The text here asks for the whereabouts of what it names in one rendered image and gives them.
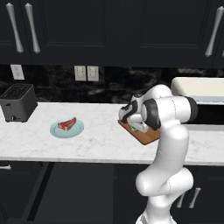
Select red raw meat steak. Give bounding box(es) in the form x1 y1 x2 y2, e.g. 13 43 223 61
57 116 78 131

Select brown wooden cutting board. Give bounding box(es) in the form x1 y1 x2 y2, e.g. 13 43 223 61
117 118 162 146

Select silver lower cupboard handle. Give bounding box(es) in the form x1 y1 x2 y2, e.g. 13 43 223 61
176 190 186 209
188 186 202 209

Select black lower cupboard panel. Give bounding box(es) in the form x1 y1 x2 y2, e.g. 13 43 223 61
33 162 118 224

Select cream white appliance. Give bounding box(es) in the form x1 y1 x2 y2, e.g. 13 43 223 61
170 76 224 106

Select black cupboard door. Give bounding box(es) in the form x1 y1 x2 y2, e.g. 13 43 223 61
171 164 224 224
122 0 220 70
19 0 125 67
0 0 33 66
212 0 224 70
115 163 152 224

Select black lower cupboard door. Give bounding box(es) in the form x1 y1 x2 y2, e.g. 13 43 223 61
115 163 152 224
171 164 224 224

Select white single wall outlet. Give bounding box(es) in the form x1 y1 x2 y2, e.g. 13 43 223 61
10 64 25 81

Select dark grey toaster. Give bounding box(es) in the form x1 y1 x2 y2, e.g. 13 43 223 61
0 83 39 123

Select light blue round plate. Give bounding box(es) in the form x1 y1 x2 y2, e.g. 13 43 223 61
49 117 86 139

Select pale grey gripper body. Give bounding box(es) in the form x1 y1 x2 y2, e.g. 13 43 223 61
129 121 150 134

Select black upper cupboard door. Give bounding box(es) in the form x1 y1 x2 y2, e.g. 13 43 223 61
19 0 125 67
0 0 33 66
212 0 224 70
122 0 220 70

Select black drawer front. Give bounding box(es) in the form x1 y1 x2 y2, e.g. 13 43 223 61
0 161 50 221

